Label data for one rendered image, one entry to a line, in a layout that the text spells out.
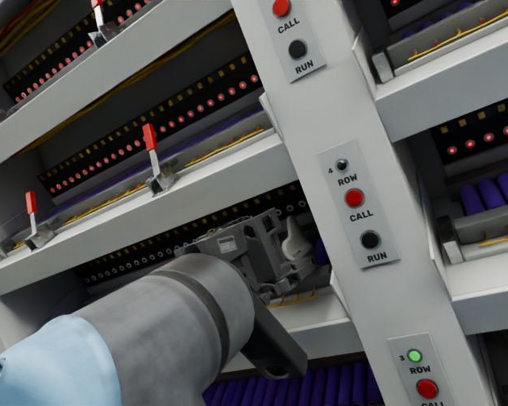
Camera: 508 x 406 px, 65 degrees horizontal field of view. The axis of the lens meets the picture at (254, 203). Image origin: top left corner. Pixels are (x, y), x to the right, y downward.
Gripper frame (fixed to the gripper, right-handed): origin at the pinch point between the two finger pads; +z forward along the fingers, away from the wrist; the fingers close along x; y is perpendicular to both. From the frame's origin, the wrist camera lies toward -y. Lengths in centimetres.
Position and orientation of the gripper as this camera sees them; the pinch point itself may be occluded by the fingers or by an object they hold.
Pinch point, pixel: (297, 254)
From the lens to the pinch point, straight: 51.7
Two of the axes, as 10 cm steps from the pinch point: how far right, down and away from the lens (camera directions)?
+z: 4.3, -1.8, 8.9
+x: -8.3, 3.1, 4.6
